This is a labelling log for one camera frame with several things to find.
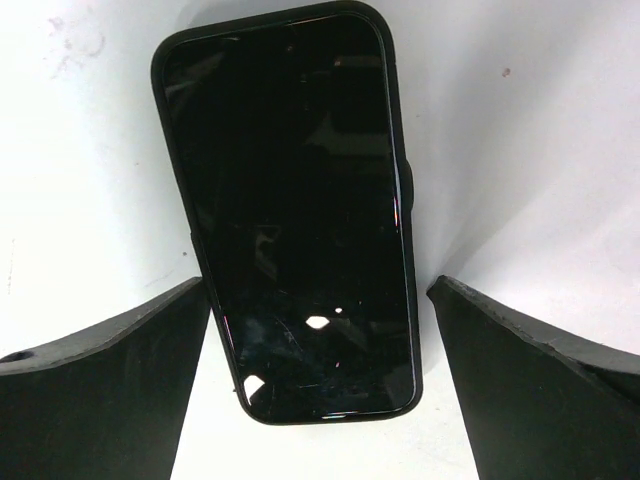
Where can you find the black phone case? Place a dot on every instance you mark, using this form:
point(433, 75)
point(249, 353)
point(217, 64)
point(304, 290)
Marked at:
point(157, 100)

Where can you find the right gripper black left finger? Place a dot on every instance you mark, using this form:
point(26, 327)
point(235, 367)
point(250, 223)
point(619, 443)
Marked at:
point(108, 401)

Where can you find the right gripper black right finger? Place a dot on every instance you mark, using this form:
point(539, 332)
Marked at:
point(537, 401)

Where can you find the black smartphone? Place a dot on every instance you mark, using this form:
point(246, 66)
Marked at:
point(290, 225)

